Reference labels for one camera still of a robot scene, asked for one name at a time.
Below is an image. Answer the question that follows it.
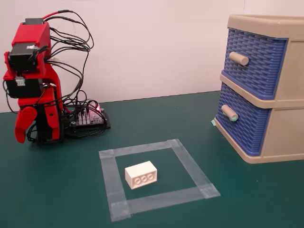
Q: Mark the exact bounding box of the red wide flat gripper finger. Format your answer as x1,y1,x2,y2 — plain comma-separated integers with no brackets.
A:
43,85,60,141

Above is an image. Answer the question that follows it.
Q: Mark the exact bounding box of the red curved gripper finger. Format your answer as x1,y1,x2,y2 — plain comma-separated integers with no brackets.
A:
14,106,38,144

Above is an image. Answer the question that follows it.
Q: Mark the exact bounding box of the black servo red gripper body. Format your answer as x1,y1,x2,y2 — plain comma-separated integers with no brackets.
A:
4,77,46,108

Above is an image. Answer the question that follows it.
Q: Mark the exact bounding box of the white toy brick cube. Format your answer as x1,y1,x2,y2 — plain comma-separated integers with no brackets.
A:
124,161,158,190

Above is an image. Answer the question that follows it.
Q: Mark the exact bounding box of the beige drawer handle green tape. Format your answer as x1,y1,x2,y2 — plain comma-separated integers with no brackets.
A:
220,104,239,123

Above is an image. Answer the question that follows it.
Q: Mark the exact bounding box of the blue woven drawer taped handle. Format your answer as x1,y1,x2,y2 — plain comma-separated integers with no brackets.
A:
215,82,273,157

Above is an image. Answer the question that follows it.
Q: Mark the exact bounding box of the beige plastic drawer cabinet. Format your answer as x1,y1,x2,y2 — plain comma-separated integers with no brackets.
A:
215,14,304,164

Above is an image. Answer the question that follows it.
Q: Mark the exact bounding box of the motor controller circuit board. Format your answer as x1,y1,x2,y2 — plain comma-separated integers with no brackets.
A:
63,101,112,137

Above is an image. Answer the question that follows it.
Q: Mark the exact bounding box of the translucent tape strip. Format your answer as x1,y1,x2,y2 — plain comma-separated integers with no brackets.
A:
167,139,221,199
99,149,132,223
110,185,221,216
99,139,181,159

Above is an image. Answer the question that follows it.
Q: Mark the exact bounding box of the thin black cable loop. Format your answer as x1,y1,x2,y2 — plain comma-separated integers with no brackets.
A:
2,80,20,113

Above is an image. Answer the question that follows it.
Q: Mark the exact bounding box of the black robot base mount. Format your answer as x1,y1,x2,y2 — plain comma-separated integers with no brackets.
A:
35,105,65,145

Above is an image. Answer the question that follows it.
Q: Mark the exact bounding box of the beige plain drawer handle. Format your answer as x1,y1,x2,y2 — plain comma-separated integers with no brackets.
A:
228,51,250,67

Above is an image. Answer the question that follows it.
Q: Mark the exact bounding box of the blue woven drawer plain handle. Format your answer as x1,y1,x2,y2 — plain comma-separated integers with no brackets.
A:
220,27,288,100

